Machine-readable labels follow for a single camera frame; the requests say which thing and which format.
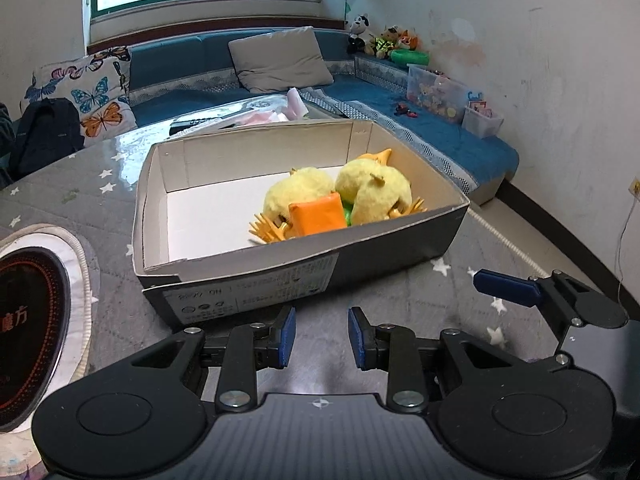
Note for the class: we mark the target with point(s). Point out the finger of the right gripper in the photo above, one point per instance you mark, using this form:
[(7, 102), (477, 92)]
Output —
[(507, 287)]

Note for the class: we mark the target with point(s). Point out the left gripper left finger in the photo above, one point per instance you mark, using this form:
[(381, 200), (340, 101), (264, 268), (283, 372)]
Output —
[(145, 414)]

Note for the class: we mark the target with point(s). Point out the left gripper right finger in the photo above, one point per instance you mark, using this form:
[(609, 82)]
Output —
[(494, 412)]

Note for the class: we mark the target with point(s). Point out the yellow plush chick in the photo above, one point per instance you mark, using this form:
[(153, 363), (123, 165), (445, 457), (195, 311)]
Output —
[(274, 224), (376, 192)]

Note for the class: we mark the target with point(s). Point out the green clay packet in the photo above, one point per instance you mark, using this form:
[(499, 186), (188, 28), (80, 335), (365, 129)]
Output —
[(347, 211)]

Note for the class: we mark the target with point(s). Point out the orange clay packet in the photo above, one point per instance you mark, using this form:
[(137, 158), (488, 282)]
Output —
[(317, 216)]

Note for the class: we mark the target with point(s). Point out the round black induction cooker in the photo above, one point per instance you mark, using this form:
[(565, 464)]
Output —
[(47, 287)]

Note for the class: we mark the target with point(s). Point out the small clear plastic box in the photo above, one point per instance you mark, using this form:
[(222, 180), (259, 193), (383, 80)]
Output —
[(481, 123)]

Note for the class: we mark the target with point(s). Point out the yellow rubber duck toy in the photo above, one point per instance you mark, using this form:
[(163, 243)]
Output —
[(381, 157)]

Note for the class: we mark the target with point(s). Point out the open cardboard shoe box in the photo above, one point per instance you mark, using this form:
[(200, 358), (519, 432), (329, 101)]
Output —
[(234, 220)]

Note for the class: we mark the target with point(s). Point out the clear plastic toy bin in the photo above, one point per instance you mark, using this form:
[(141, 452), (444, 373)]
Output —
[(437, 94)]

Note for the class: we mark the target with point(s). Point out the small red toy car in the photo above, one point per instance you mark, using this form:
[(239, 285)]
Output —
[(402, 109)]

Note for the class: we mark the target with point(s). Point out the orange plush fox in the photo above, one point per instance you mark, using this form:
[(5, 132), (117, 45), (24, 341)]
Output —
[(408, 40)]

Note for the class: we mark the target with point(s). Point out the brown plush toy green vest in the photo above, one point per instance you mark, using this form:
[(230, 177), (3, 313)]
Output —
[(380, 46)]

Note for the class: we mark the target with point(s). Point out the black white plush cow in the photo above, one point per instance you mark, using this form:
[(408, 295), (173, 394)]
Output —
[(356, 29)]

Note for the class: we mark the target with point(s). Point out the plastic bags on table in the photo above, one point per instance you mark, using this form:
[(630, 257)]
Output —
[(253, 111)]

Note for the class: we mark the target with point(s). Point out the dark backpack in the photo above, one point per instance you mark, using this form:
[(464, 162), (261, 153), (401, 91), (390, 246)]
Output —
[(48, 131)]

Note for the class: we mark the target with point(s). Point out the butterfly print pillow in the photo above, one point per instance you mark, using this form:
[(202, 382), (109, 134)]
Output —
[(98, 87)]

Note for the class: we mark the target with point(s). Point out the blue sofa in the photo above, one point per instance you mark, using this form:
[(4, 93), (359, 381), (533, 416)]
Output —
[(180, 75)]

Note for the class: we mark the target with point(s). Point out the grey cushion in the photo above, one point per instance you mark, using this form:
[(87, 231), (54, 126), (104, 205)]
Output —
[(279, 61)]

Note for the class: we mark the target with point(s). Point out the wall power socket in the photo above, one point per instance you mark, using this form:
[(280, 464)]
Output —
[(634, 188)]

